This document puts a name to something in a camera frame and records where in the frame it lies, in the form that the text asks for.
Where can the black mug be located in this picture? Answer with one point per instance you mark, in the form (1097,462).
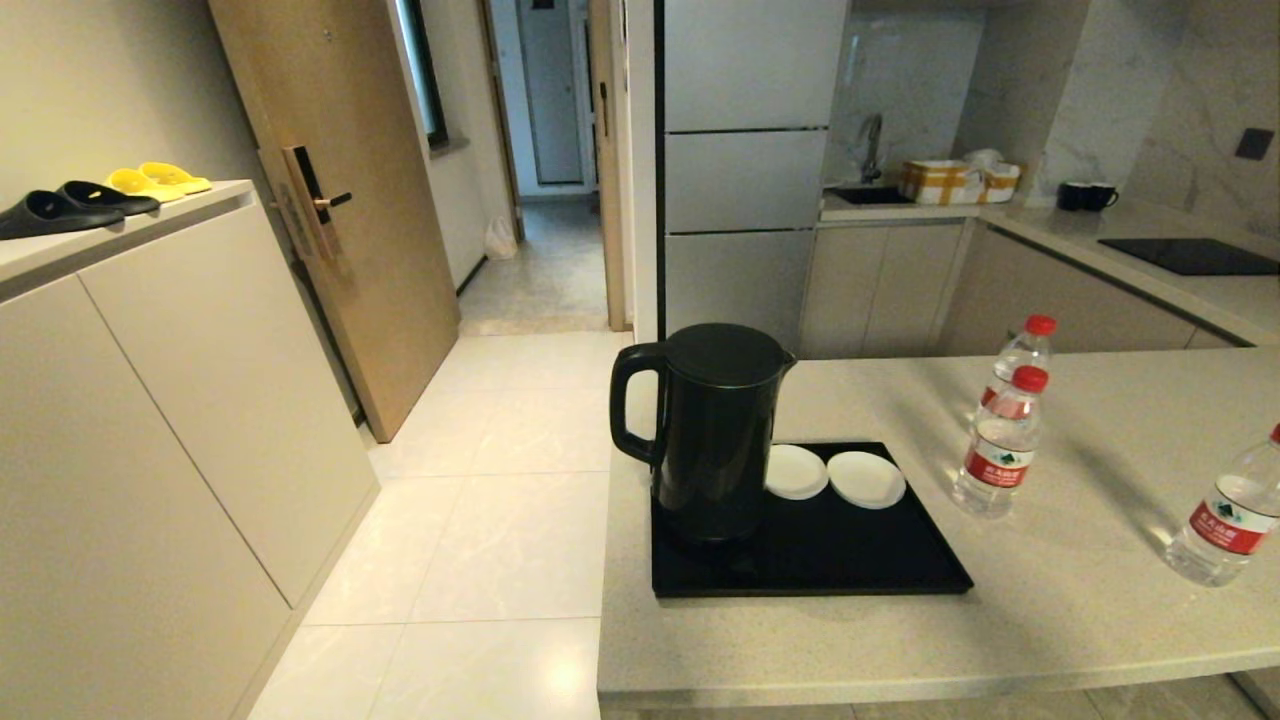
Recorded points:
(1098,197)
(1070,196)

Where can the small yellow checked white box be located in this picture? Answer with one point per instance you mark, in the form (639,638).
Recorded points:
(1000,185)

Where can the white plastic bag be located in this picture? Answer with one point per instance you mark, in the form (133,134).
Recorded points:
(500,240)

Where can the dark framed window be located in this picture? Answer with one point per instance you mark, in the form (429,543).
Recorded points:
(425,80)

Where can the yellow slipper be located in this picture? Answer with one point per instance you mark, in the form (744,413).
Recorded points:
(135,183)
(175,176)

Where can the round white coaster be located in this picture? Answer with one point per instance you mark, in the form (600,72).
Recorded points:
(866,480)
(797,472)

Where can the dark kitchen sink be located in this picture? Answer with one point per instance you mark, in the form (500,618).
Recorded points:
(870,195)

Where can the black slipper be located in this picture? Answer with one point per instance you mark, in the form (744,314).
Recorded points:
(50,212)
(110,196)

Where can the clear water bottle red cap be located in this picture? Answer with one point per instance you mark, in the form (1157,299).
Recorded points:
(1030,350)
(1000,450)
(1225,520)

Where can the black rectangular tray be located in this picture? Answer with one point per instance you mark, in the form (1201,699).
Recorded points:
(850,550)

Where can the black electric kettle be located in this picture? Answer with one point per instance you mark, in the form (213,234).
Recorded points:
(715,440)

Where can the silver refrigerator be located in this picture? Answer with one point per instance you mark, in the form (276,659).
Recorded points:
(745,180)

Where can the large yellow checked white box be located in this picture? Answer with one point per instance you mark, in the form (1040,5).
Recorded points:
(940,183)

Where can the chrome sink faucet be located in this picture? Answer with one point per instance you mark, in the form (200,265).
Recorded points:
(875,130)

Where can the black induction cooktop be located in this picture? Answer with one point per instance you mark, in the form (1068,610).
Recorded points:
(1190,256)

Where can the narrow wooden door leaf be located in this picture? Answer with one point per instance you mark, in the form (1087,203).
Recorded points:
(607,200)

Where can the wooden entrance door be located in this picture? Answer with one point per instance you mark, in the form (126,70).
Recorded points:
(370,300)

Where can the white hallway door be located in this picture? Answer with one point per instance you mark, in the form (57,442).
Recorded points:
(550,100)

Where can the dark wall socket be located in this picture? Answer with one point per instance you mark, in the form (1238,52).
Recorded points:
(1254,144)

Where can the white crumpled cloth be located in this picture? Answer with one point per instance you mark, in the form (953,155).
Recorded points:
(985,157)

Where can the beige shoe cabinet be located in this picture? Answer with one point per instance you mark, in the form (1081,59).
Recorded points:
(200,400)

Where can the beige kitchen counter cabinets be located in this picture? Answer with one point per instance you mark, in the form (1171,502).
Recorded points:
(880,290)

